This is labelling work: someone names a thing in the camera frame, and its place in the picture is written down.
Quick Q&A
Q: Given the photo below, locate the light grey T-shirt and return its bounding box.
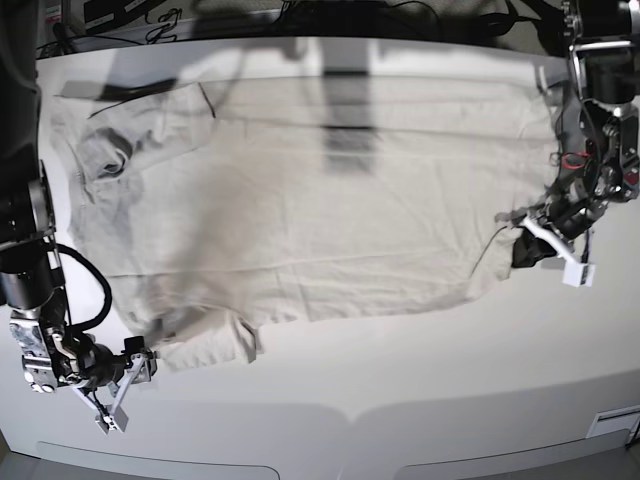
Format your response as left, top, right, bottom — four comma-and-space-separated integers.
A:
50, 76, 556, 370

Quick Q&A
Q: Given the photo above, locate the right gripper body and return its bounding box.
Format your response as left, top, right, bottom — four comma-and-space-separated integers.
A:
59, 334, 150, 392

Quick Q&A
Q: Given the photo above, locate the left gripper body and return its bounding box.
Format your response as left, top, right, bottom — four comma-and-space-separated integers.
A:
537, 193, 608, 242

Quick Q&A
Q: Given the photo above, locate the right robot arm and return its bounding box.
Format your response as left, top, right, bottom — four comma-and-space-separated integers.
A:
1, 1, 157, 394

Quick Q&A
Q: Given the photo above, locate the white label sticker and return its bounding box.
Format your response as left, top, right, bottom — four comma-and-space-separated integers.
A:
586, 405, 640, 438

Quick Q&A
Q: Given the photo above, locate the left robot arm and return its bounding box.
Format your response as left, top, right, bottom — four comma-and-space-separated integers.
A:
512, 1, 639, 269

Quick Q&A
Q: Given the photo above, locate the black cable bundle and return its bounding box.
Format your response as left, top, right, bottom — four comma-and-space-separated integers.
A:
133, 0, 201, 44

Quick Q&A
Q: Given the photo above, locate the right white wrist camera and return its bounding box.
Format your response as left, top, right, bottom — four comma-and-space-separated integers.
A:
72, 350, 157, 435

